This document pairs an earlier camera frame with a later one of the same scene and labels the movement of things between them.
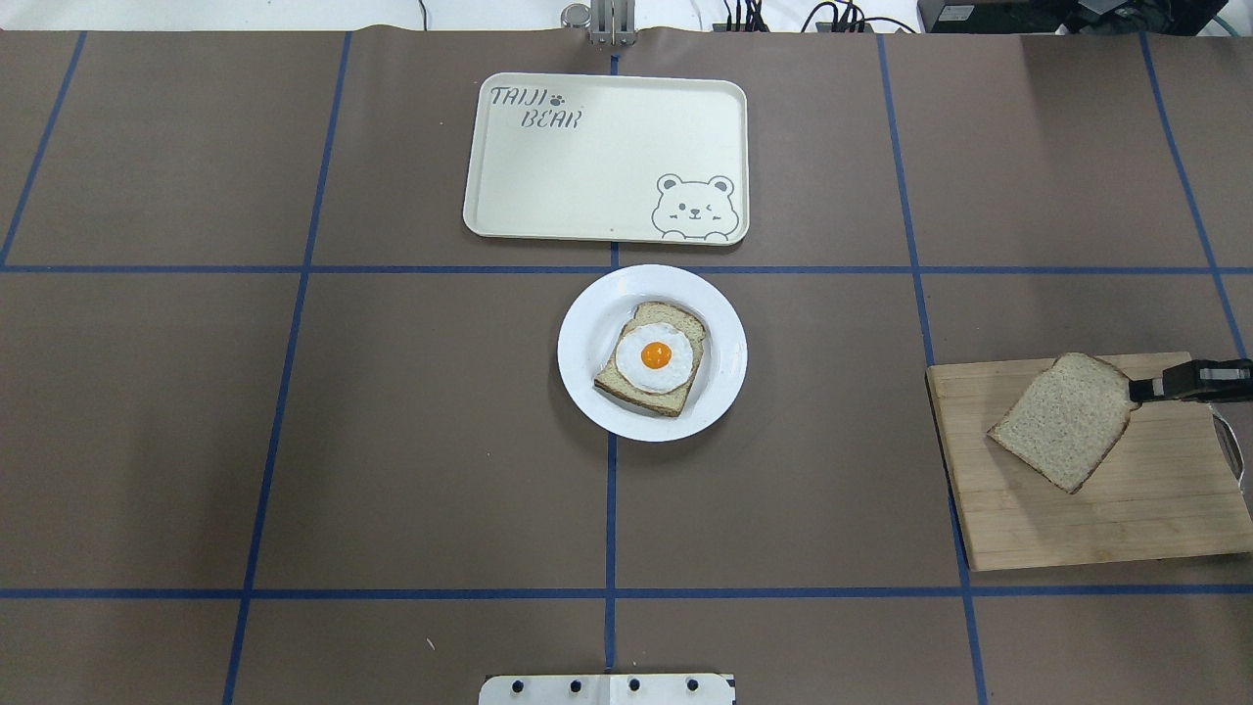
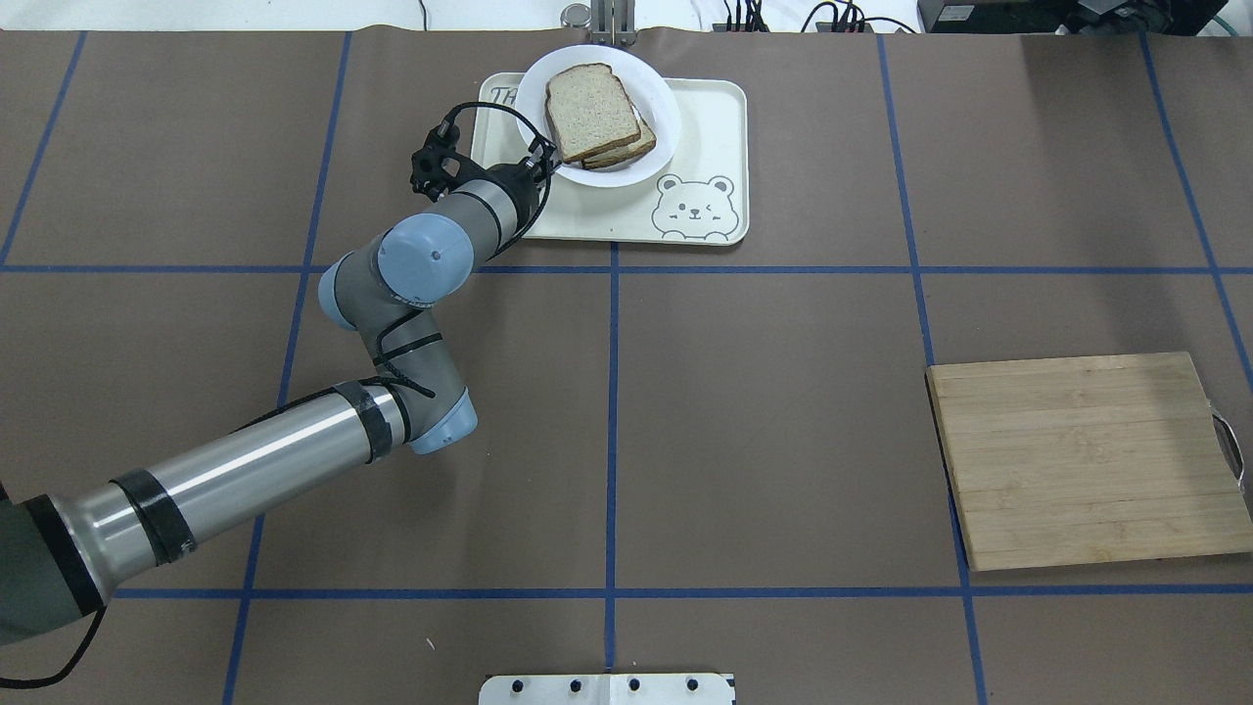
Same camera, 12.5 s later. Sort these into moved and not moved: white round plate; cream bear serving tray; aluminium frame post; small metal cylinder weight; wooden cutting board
Moved: white round plate
Not moved: aluminium frame post; cream bear serving tray; small metal cylinder weight; wooden cutting board
